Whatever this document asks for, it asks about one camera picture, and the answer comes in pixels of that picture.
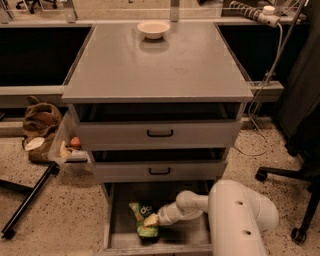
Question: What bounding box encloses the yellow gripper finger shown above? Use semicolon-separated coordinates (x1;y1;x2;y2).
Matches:
144;213;159;227

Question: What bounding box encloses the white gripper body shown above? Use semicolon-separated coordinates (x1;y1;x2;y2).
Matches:
158;202;183;226

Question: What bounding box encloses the green rice chip bag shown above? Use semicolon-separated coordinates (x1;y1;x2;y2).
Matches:
128;200;159;239

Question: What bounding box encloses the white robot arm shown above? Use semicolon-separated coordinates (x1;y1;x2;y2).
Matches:
144;180;279;256

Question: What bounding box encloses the bottom grey drawer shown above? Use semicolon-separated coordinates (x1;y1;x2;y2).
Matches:
95;181;213;256

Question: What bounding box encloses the grey drawer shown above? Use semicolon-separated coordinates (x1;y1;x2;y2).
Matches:
95;181;213;256
92;148;227;182
70;105;242;151

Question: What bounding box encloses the middle grey drawer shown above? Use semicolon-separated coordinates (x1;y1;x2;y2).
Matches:
92;148;227;182

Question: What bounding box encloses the grey drawer cabinet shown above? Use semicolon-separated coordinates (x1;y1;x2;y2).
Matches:
61;21;254;256

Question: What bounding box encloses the top grey drawer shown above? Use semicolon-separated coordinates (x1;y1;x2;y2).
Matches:
70;105;242;151

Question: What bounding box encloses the brown paper bag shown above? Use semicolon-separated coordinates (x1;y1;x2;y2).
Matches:
23;96;63;163

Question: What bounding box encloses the red fruit in bin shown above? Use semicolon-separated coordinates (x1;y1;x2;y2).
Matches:
70;137;81;149

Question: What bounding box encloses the clear plastic bin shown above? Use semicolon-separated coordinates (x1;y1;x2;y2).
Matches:
48;111;91;174

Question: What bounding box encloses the black stand leg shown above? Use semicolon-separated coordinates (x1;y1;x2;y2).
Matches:
0;162;59;240

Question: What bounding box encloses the white ceramic bowl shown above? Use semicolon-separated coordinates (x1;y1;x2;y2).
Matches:
137;21;170;40

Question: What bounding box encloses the white power strip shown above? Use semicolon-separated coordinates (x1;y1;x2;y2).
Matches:
229;0;280;28

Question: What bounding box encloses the white cable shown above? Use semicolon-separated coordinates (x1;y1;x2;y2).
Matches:
233;21;284;158

